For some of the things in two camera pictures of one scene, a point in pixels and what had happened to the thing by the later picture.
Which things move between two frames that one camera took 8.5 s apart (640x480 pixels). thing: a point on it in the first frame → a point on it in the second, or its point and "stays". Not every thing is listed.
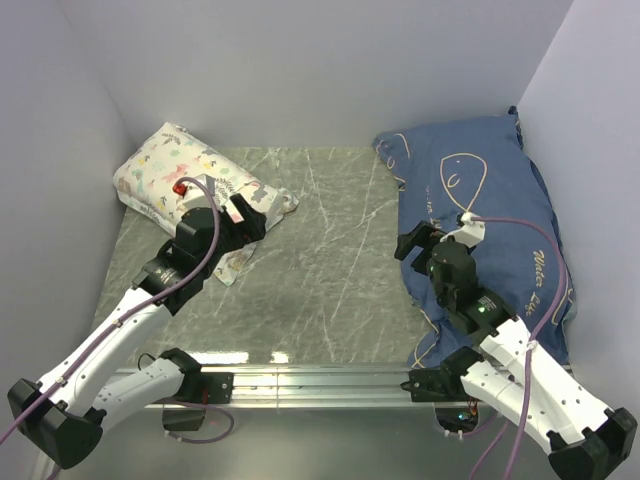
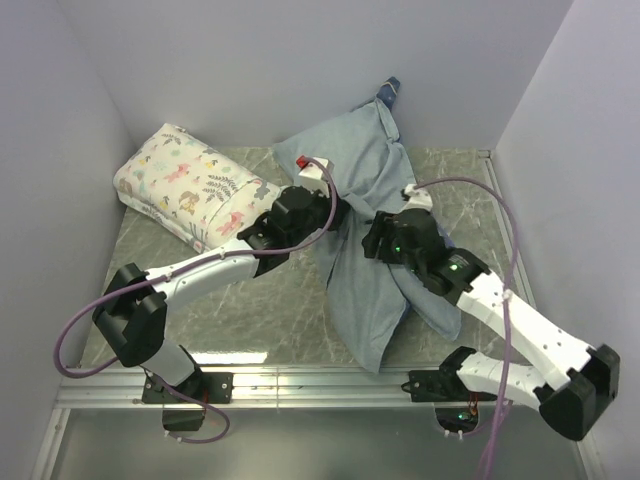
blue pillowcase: x=483 y=167 → x=373 y=170
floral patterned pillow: x=145 y=184 stays
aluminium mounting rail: x=324 y=387 stays
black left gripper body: x=234 y=234 → x=318 y=219
